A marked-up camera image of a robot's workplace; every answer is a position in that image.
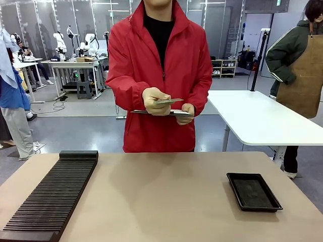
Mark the seated person with phone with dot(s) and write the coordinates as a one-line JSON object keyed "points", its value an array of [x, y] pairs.
{"points": [[27, 54]]}

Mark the dark grey foam pad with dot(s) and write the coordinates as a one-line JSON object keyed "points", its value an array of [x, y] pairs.
{"points": [[251, 191]]}

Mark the person in blue shirt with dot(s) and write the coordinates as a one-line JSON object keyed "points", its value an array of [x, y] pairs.
{"points": [[12, 100]]}

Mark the person in red jacket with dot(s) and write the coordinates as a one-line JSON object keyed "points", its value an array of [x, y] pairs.
{"points": [[156, 63]]}

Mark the person's right hand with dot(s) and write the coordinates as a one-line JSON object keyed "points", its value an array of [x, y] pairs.
{"points": [[151, 100]]}

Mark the green PCB board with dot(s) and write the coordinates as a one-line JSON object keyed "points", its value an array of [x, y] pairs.
{"points": [[174, 101]]}

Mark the white table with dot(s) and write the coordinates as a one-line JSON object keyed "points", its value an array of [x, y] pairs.
{"points": [[257, 118]]}

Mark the person in brown apron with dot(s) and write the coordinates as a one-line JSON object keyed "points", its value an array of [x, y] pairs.
{"points": [[300, 70]]}

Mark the black tripod pole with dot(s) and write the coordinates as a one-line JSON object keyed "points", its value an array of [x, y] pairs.
{"points": [[258, 58]]}

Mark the black bags pile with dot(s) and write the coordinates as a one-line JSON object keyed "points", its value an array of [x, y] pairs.
{"points": [[247, 59]]}

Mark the small white desk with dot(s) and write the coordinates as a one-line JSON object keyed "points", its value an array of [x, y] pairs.
{"points": [[27, 63]]}

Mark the black rectangular plastic tray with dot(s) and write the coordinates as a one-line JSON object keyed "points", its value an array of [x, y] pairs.
{"points": [[275, 205]]}

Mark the black slotted PCB rack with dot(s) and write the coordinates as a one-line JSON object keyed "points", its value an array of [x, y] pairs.
{"points": [[50, 191]]}

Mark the flat cardboard box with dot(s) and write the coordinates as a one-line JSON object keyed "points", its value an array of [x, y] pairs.
{"points": [[84, 59]]}

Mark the person's left hand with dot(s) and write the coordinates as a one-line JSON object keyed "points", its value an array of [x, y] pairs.
{"points": [[188, 120]]}

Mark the wooden shoe shelf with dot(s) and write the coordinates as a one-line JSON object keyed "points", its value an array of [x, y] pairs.
{"points": [[224, 68]]}

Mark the grey step stool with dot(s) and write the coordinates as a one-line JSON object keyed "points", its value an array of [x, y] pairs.
{"points": [[84, 89]]}

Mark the left forearm in red sleeve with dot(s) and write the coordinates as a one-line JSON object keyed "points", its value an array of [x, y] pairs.
{"points": [[202, 98]]}

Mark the dark blue cap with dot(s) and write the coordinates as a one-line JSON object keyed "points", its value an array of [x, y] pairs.
{"points": [[54, 59]]}

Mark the white background workbench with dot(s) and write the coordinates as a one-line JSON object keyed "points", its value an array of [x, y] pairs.
{"points": [[70, 64]]}

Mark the right forearm in red sleeve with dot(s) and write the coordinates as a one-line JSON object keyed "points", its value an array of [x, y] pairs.
{"points": [[123, 85]]}

